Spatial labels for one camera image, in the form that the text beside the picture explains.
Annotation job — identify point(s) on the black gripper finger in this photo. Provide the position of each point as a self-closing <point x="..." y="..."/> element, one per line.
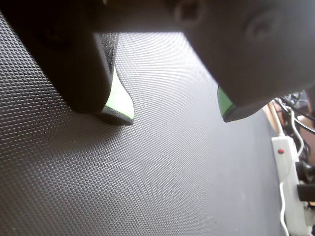
<point x="258" y="54"/>
<point x="61" y="61"/>

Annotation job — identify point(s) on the white power strip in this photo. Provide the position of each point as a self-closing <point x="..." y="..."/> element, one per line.
<point x="286" y="172"/>

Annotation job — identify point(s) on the black textured mat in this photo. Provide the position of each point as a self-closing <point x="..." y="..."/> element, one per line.
<point x="147" y="172"/>

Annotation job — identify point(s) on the black plug adapter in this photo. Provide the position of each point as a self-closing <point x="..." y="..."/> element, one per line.
<point x="306" y="191"/>

